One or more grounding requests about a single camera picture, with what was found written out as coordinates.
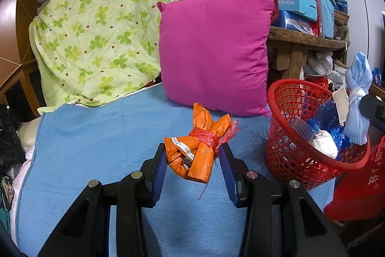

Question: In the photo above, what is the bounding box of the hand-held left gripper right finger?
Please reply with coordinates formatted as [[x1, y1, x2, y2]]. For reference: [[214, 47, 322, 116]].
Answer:
[[219, 143, 349, 257]]

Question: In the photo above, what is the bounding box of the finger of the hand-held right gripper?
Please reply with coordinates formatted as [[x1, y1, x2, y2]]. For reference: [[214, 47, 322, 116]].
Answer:
[[358, 94, 385, 132]]

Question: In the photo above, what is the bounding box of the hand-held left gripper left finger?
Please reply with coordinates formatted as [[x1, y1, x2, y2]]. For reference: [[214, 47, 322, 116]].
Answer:
[[38, 144, 168, 257]]

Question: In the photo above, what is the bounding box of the light blue cloth bundle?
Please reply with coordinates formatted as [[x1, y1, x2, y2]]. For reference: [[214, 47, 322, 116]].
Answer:
[[343, 52, 373, 145]]

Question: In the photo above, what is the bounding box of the orange bundle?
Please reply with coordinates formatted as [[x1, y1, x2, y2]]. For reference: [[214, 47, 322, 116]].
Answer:
[[164, 102, 243, 184]]

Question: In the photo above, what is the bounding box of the dark blue plastic bag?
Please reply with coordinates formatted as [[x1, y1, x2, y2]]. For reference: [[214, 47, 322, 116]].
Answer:
[[307, 100, 340, 132]]

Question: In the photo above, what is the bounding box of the red plastic basket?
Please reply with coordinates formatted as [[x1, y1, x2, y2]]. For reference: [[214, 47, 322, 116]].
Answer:
[[266, 79, 371, 191]]

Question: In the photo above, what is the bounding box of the white paper ball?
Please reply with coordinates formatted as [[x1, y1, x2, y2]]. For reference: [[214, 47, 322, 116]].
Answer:
[[304, 130, 339, 159]]

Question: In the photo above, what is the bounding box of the white paper tag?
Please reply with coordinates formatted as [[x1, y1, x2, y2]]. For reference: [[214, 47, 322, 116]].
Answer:
[[332, 87, 349, 123]]

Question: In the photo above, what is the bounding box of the grey ribbed piece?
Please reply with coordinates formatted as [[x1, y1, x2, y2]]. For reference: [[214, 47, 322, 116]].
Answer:
[[290, 119, 316, 143]]

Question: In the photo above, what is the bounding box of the light blue blanket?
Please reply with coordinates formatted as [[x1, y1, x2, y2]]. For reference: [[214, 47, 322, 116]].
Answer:
[[12, 84, 336, 257]]

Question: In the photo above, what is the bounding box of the red bag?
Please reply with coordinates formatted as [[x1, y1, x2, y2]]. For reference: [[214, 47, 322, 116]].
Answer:
[[323, 135, 385, 221]]

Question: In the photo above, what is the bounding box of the wooden shelf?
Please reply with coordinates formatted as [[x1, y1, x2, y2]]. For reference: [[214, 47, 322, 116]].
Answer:
[[266, 25, 351, 80]]

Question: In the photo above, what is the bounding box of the wicker basket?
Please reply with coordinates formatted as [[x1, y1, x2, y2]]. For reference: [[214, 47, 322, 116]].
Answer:
[[334, 10, 350, 26]]

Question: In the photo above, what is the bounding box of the teal plastic bin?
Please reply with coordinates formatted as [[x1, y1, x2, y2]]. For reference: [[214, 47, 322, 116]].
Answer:
[[317, 0, 337, 39]]

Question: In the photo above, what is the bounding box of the blue and white package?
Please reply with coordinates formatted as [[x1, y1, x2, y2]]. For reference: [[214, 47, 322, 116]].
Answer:
[[272, 10, 313, 35]]

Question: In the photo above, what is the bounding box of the magenta pillow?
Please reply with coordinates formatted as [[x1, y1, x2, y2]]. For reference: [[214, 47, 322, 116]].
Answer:
[[157, 0, 276, 117]]

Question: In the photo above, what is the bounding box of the blue shoe box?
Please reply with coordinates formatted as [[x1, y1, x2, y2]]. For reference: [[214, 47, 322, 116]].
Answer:
[[274, 0, 318, 22]]

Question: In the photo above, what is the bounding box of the cream pillow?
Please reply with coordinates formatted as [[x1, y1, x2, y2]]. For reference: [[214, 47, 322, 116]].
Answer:
[[19, 119, 41, 155]]

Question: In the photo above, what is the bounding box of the black plastic bag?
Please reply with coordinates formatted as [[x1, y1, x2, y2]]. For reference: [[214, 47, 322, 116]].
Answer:
[[0, 106, 26, 167]]

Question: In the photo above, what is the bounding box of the green clover print quilt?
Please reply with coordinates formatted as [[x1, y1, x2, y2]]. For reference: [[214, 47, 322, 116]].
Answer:
[[28, 0, 250, 108]]

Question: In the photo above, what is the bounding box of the brown wooden cabinet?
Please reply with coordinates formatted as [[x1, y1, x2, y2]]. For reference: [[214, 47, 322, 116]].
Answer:
[[0, 0, 45, 119]]

